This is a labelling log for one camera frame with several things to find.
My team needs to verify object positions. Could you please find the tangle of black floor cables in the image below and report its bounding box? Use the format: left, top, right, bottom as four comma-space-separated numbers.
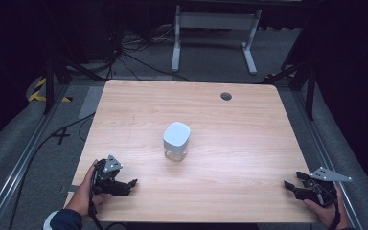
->
106, 23, 191, 82

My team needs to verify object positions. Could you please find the yellow and black floor tape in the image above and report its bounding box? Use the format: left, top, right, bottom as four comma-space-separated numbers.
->
28, 77, 74, 104

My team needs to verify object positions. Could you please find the white metal stand frame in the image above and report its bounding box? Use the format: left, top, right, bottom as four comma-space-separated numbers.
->
171, 4, 264, 76

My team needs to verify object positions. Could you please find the black tape floor mark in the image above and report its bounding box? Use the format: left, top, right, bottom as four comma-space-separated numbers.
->
51, 126, 72, 146

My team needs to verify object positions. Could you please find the clear jar with white lid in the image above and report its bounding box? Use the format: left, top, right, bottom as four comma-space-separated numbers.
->
162, 121, 192, 163

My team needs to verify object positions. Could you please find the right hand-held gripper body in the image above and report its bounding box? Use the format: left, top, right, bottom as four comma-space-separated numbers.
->
300, 166, 354, 208

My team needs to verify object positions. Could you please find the grey floor plate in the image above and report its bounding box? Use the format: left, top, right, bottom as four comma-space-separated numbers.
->
78, 85, 105, 120

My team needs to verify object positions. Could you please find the long black floor cable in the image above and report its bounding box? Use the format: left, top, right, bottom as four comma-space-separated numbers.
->
9, 112, 96, 230

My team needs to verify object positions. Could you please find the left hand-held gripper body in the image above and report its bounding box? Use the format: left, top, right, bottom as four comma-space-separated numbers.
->
90, 154, 129, 197

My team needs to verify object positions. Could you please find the black metal stand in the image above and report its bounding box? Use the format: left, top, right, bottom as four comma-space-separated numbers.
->
263, 58, 318, 122
42, 52, 107, 116

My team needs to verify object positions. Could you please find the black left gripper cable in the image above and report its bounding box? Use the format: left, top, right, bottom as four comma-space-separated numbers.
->
87, 164, 129, 230

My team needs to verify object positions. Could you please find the person's right hand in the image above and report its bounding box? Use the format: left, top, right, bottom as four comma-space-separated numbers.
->
302, 186, 353, 230

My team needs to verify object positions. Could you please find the aluminium floor rail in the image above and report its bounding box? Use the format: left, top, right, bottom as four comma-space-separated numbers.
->
0, 83, 72, 230
290, 88, 364, 230

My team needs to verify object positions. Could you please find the person's left hand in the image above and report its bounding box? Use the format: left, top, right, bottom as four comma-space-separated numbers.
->
64, 159, 110, 219

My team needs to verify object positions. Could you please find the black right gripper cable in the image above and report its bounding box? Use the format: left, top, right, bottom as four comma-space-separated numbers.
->
312, 181, 342, 230

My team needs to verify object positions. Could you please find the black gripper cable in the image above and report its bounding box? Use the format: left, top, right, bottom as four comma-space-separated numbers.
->
87, 164, 129, 230
312, 181, 342, 230

